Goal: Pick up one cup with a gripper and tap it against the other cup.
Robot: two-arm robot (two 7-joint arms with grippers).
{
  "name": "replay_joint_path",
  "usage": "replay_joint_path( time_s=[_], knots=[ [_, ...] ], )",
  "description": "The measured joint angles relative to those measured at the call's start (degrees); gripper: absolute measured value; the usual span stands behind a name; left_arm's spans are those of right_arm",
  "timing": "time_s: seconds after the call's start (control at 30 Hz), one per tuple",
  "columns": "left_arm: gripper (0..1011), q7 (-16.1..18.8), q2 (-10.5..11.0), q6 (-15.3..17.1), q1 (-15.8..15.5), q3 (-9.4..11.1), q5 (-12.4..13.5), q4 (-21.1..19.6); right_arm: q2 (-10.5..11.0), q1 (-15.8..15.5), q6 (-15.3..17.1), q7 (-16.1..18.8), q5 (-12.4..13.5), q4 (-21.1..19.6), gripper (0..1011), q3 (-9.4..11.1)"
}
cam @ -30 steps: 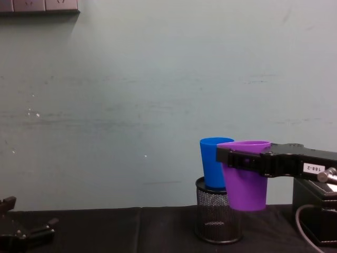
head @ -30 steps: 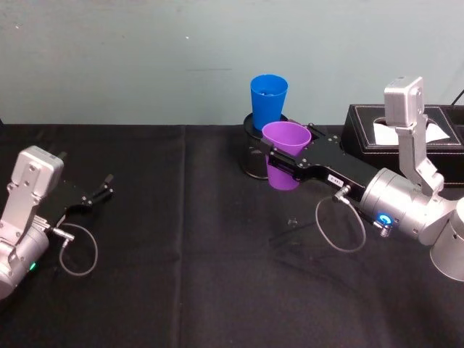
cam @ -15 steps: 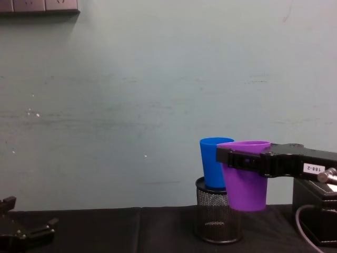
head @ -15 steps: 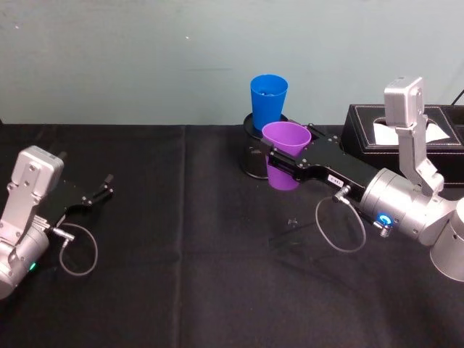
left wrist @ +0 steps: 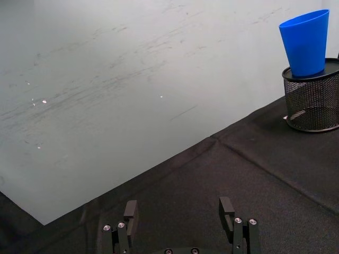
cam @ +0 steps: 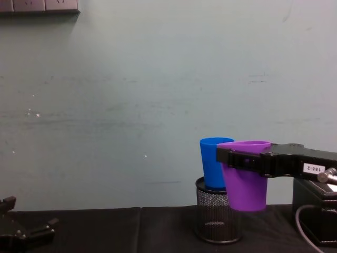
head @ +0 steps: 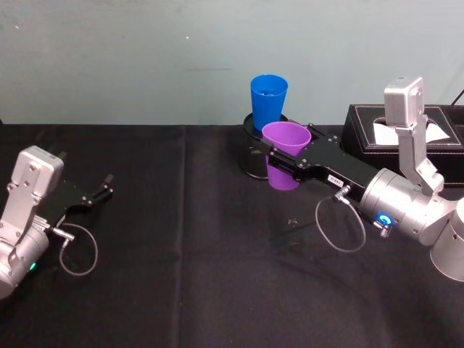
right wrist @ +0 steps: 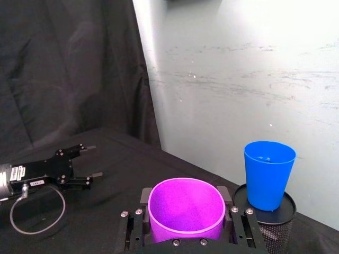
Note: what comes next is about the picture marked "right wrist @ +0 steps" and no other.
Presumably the black mesh metal holder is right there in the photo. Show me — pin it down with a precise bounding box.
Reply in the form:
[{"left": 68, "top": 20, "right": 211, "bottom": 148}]
[{"left": 232, "top": 183, "right": 297, "bottom": 254}]

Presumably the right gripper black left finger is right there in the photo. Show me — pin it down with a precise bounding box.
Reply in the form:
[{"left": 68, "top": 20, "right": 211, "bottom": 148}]
[{"left": 120, "top": 187, "right": 155, "bottom": 249}]

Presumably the blue plastic cup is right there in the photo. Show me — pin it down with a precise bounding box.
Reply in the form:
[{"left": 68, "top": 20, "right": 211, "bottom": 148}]
[{"left": 243, "top": 140, "right": 297, "bottom": 212}]

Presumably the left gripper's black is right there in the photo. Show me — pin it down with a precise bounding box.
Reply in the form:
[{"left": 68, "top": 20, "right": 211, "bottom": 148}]
[{"left": 10, "top": 143, "right": 104, "bottom": 196}]

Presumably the thin dark cable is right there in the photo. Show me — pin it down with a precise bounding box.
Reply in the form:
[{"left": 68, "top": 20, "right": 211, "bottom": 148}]
[{"left": 10, "top": 183, "right": 67, "bottom": 235}]

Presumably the purple plastic cup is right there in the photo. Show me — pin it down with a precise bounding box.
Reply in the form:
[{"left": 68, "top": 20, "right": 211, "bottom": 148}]
[{"left": 147, "top": 177, "right": 227, "bottom": 244}]

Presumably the black table cloth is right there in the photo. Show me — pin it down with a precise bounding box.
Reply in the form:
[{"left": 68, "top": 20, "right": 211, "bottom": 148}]
[{"left": 0, "top": 0, "right": 339, "bottom": 254}]

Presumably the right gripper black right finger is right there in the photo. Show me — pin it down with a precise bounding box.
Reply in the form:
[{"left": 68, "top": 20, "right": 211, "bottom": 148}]
[{"left": 216, "top": 185, "right": 269, "bottom": 250}]

